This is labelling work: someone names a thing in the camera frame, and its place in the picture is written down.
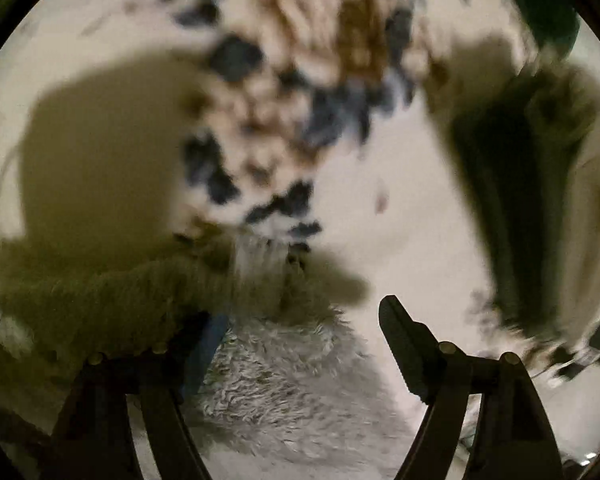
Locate grey fluffy fleece pants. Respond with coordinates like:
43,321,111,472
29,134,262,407
0,232,414,478

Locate dark folded clothes stack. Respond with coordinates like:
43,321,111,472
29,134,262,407
451,61,600,337

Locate floral white bed blanket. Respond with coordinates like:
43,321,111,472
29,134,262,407
0,0,600,461

